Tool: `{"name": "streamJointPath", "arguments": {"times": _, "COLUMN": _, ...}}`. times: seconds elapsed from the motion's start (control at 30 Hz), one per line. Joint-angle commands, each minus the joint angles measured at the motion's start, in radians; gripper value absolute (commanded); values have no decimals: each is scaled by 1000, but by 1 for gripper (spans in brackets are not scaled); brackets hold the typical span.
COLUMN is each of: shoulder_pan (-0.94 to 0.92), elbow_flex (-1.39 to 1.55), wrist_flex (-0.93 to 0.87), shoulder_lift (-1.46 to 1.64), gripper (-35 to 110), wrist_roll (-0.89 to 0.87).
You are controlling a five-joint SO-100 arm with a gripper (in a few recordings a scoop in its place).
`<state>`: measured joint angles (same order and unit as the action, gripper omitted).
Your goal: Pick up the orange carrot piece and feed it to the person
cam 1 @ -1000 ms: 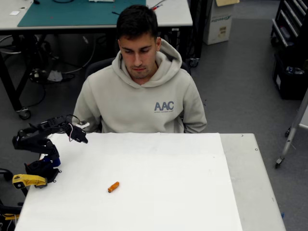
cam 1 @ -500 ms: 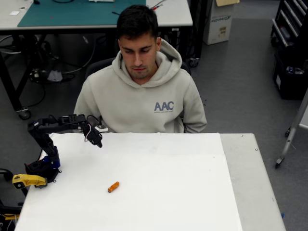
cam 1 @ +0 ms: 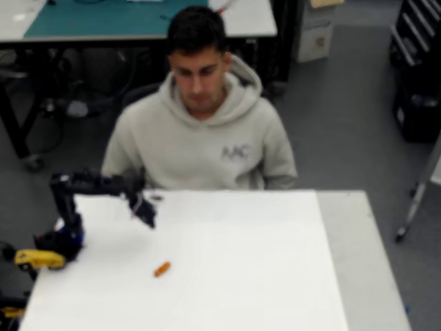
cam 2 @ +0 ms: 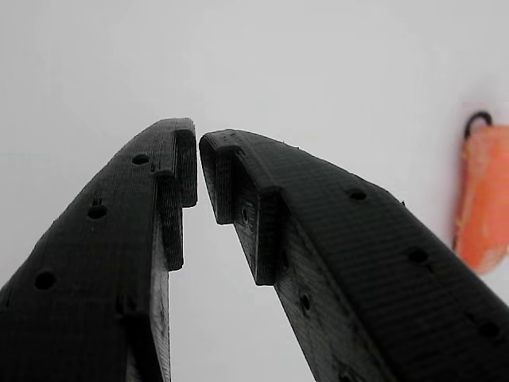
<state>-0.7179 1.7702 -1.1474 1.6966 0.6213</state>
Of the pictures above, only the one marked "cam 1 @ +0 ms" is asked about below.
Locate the orange carrot piece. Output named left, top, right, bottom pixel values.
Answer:
left=153, top=261, right=172, bottom=278

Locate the man in beige hoodie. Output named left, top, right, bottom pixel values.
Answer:
left=101, top=5, right=299, bottom=190

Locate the white paper sheet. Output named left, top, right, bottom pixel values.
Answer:
left=19, top=188, right=349, bottom=331

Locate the grey workbench caster wheel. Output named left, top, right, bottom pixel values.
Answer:
left=23, top=154, right=45, bottom=172

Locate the black chair armrest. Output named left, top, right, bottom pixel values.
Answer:
left=0, top=240, right=17, bottom=259

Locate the yellow and black clamp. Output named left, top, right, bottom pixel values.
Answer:
left=0, top=296, right=28, bottom=320

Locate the green cutting mat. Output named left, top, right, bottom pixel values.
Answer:
left=22, top=0, right=211, bottom=39

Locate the grey workbench with black legs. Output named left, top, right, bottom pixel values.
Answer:
left=0, top=0, right=278, bottom=172

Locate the white cardboard box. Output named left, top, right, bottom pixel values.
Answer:
left=291, top=0, right=345, bottom=63

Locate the grey stand leg with caster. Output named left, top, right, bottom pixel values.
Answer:
left=394, top=130, right=441, bottom=243

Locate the black storage bin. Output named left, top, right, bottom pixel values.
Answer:
left=391, top=65, right=441, bottom=144

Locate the black drawer cabinet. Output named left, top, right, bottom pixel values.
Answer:
left=389, top=0, right=441, bottom=68

